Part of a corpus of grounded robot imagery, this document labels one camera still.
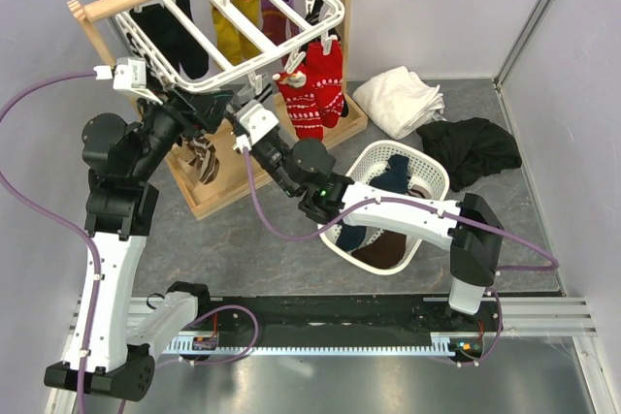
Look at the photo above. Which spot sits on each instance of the yellow reindeer sock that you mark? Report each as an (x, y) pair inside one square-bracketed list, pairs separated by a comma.
[(233, 44)]

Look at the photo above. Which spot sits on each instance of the plain black sock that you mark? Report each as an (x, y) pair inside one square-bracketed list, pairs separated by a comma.
[(179, 47)]

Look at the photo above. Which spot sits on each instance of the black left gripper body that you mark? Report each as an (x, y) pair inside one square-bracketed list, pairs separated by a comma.
[(194, 114)]

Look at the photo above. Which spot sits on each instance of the red patterned Christmas sock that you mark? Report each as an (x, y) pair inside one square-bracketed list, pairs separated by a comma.
[(326, 79)]

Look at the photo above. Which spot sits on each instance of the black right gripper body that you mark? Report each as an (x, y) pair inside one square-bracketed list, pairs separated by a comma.
[(264, 147)]

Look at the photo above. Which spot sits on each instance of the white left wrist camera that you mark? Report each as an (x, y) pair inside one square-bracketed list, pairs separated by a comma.
[(130, 79)]

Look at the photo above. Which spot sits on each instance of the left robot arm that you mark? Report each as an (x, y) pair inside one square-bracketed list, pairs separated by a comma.
[(105, 358)]

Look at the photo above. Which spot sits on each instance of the black sock white stripes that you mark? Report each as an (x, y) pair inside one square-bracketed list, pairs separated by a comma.
[(137, 49)]

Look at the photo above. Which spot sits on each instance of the brown striped sock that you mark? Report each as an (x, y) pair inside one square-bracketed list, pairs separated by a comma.
[(198, 155)]

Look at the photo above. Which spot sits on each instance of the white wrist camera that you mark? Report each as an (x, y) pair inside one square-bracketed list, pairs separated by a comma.
[(257, 125), (130, 79)]

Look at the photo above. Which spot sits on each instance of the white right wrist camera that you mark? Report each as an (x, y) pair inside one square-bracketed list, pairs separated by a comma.
[(257, 125)]

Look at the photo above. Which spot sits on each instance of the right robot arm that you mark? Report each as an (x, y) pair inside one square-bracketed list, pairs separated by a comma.
[(468, 230)]

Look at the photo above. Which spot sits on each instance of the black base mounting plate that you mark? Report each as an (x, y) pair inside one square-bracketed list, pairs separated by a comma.
[(341, 325)]

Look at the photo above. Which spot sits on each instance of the white perforated laundry basket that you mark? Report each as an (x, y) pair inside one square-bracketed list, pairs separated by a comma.
[(372, 162)]

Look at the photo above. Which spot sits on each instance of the brown sock in basket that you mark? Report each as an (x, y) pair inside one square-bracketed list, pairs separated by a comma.
[(384, 253)]

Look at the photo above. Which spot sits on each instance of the folded white towel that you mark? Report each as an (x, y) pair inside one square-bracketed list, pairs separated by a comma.
[(398, 101)]

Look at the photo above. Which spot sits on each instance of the purple striped sock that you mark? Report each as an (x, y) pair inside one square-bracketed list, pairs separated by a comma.
[(275, 24)]

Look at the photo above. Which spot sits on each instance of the crumpled black cloth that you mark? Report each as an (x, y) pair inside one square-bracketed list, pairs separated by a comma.
[(470, 149)]

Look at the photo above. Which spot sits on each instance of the wooden drying rack stand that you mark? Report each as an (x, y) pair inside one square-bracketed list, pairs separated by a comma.
[(235, 176)]

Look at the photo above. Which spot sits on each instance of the navy blue sock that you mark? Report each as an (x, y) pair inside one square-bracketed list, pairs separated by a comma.
[(350, 237), (395, 179)]

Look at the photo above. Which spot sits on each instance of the aluminium rail frame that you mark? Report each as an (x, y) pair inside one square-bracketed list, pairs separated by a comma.
[(527, 316)]

